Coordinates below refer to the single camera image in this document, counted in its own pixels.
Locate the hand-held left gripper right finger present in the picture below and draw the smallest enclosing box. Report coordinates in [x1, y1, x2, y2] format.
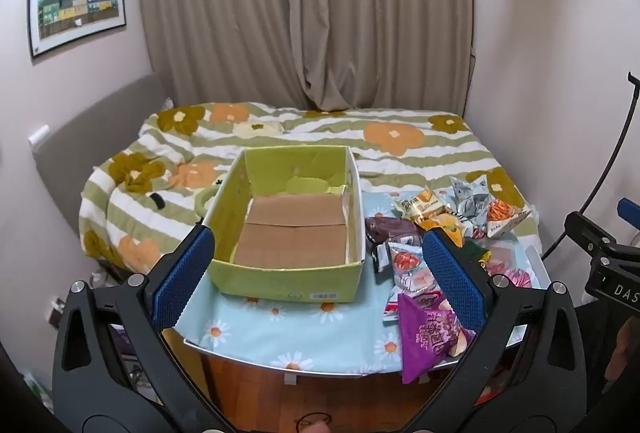
[415, 227, 588, 419]

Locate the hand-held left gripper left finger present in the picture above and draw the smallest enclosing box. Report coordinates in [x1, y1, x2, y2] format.
[50, 223, 221, 415]

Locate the pink white snack packet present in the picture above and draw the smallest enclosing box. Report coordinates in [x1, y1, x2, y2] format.
[395, 263, 444, 297]

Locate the purple snack bag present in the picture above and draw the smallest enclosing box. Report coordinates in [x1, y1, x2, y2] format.
[397, 295, 476, 385]

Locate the grey white snack packet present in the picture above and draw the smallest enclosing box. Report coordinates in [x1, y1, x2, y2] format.
[448, 175, 494, 240]

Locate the orange sticks snack bag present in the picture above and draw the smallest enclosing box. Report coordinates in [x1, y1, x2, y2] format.
[481, 197, 534, 237]

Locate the green cardboard box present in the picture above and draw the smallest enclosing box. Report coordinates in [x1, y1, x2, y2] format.
[197, 144, 367, 303]

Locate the person's right hand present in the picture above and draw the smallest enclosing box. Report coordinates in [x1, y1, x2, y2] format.
[605, 315, 640, 381]

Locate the white packet with red picture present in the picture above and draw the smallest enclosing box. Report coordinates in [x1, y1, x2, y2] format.
[387, 240, 431, 275]

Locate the pink foil snack packet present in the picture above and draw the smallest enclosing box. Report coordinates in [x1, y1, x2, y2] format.
[487, 263, 537, 290]

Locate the orange chips packet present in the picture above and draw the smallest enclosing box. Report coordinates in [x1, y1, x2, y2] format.
[417, 208, 469, 245]

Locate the red white snack packet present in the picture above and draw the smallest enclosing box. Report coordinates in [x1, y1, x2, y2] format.
[382, 288, 446, 325]

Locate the dark purple snack packet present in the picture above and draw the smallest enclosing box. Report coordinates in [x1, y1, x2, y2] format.
[365, 215, 426, 247]

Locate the pale yellow snack packet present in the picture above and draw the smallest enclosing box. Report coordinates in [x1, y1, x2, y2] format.
[392, 186, 449, 222]

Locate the light blue daisy tablecloth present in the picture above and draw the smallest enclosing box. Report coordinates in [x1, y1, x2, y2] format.
[165, 186, 551, 376]

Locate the green striped floral blanket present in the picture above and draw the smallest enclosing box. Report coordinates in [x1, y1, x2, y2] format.
[77, 102, 541, 274]

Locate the framed houses picture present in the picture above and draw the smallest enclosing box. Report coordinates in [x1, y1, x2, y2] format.
[27, 0, 128, 60]

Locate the beige curtain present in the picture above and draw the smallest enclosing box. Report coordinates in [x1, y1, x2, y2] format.
[136, 0, 476, 111]

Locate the black cable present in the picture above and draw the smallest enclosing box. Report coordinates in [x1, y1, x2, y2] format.
[542, 72, 640, 261]

